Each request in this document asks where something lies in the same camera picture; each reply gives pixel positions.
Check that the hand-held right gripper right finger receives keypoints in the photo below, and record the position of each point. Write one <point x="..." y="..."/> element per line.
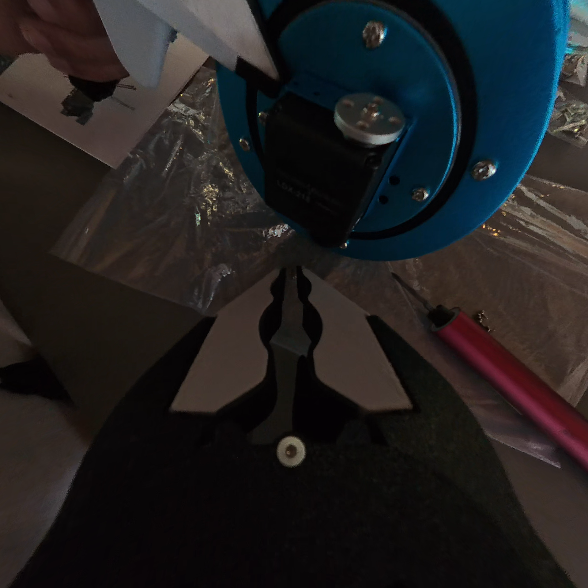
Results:
<point x="363" y="363"/>

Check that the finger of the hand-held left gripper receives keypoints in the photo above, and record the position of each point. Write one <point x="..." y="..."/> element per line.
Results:
<point x="206" y="23"/>

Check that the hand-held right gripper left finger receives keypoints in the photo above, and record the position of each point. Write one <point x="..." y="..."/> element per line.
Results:
<point x="220" y="363"/>

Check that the black servo with silver horn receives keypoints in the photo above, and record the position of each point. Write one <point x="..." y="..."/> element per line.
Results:
<point x="312" y="183"/>

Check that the blue robot arm turntable base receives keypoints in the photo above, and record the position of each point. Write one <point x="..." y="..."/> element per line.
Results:
<point x="413" y="69"/>

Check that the dark grey desk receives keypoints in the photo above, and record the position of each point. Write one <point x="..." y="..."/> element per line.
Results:
<point x="115" y="298"/>

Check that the person's left hand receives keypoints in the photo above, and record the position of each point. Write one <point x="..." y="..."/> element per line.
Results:
<point x="59" y="32"/>

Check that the white instruction sheet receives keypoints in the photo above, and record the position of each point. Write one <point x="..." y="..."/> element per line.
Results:
<point x="138" y="128"/>

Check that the small loose screws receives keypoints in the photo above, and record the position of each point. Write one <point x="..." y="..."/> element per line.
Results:
<point x="481" y="315"/>

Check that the pink screwdriver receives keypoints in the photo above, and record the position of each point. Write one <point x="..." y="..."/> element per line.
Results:
<point x="505" y="381"/>

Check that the large clear plastic bag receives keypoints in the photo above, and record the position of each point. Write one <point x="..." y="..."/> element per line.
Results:
<point x="183" y="206"/>

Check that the person's white shirt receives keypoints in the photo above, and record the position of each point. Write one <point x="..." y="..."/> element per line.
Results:
<point x="27" y="459"/>

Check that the group of small screw bags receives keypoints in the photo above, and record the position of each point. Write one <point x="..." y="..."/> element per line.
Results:
<point x="572" y="115"/>

